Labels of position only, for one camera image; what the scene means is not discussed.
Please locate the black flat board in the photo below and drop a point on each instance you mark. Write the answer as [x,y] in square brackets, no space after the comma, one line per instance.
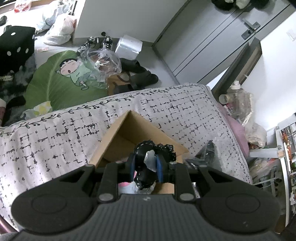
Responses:
[227,71]

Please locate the clear plastic bottle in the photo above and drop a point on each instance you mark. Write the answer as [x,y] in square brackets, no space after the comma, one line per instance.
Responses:
[237,102]

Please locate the black white shoe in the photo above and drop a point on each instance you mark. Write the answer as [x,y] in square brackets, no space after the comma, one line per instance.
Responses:
[107,41]
[90,42]

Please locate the green leaf cartoon mat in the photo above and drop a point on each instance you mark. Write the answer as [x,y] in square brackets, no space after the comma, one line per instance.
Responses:
[57,81]

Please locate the dark plastic-wrapped packet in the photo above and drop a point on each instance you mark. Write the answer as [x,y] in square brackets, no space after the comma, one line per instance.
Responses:
[204,154]

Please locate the grey door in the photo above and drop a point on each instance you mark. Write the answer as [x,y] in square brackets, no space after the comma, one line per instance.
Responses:
[219,39]

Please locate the clothes hanging on door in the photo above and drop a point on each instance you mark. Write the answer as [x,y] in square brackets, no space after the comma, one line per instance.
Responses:
[231,3]

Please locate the red white snack bag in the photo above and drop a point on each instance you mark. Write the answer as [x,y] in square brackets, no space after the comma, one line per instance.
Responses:
[22,5]

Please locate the paper cup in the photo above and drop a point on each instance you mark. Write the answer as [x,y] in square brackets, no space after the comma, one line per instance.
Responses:
[223,98]

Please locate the black white-dotted cube stool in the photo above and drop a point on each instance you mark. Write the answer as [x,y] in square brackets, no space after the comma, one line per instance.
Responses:
[16,52]

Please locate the blue-grey fuzzy plush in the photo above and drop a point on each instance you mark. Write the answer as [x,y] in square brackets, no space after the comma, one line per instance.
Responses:
[128,187]

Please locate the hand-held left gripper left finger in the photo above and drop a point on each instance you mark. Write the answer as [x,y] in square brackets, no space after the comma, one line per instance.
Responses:
[131,168]

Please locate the white storage box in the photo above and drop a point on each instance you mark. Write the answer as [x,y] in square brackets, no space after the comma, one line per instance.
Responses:
[128,46]

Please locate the yellow white plastic wrapper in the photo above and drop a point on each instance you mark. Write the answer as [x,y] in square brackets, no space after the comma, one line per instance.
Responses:
[38,109]

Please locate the brown cardboard box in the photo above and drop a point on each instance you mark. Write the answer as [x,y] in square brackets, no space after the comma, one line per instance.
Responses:
[129,129]

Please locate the white plastic bag red contents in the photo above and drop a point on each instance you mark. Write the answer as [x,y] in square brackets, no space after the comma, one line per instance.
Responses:
[60,31]

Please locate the brown framed board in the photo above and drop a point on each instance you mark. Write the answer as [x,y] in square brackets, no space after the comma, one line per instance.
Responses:
[248,62]

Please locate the black lace fabric piece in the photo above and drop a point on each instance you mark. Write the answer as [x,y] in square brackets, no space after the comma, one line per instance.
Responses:
[142,150]

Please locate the black clothing on floor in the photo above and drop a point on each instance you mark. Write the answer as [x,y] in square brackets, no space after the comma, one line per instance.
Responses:
[138,74]

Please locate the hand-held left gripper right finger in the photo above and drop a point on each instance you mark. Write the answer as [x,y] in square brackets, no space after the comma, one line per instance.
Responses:
[159,170]

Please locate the white desk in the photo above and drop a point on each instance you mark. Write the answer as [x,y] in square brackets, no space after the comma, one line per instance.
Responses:
[281,166]

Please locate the pink bed sheet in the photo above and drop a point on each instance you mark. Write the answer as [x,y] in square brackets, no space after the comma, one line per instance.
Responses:
[238,132]

